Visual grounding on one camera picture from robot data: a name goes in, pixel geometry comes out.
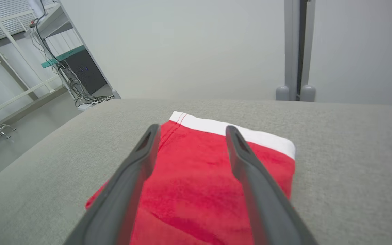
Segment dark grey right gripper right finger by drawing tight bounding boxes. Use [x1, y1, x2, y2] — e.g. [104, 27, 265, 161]
[226, 125, 320, 245]

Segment grey desk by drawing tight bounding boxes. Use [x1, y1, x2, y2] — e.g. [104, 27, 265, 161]
[29, 3, 81, 39]

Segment grey fabric sofa surface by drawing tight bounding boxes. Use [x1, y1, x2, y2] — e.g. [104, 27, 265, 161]
[0, 99, 392, 245]

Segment grey partition joint post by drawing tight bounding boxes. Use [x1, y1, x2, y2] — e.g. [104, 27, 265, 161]
[276, 0, 316, 102]

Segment grey partition end post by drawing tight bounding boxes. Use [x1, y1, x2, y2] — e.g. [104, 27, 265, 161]
[58, 0, 121, 100]

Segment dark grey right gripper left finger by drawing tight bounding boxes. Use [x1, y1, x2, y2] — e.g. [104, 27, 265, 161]
[63, 124, 162, 245]

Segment teal shelf board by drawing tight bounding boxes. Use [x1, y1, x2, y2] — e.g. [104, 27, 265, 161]
[41, 45, 86, 68]

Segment black computer tower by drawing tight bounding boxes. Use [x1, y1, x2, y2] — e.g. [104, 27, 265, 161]
[63, 50, 107, 95]

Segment white frame workstation with cables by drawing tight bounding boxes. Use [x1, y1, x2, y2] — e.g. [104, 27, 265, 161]
[29, 0, 115, 108]

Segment red garment with white trim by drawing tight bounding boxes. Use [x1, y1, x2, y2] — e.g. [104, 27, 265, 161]
[85, 111, 296, 245]

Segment white metal frame railing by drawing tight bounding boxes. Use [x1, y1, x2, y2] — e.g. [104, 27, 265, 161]
[0, 10, 64, 119]

